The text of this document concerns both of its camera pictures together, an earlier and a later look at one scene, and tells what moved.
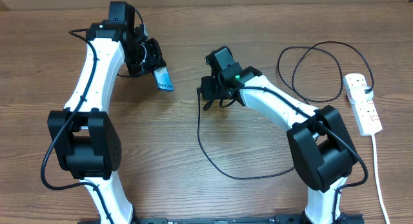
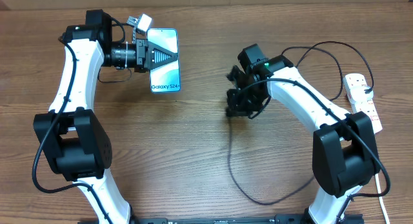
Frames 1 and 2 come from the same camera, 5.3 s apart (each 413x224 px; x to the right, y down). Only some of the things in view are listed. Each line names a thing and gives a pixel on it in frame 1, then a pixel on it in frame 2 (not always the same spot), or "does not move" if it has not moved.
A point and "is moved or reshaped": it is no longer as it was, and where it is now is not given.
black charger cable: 295,104 -> 228,127
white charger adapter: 358,94 does not move
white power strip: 366,113 does not move
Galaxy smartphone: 162,79 is moved or reshaped
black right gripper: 208,85 -> 237,110
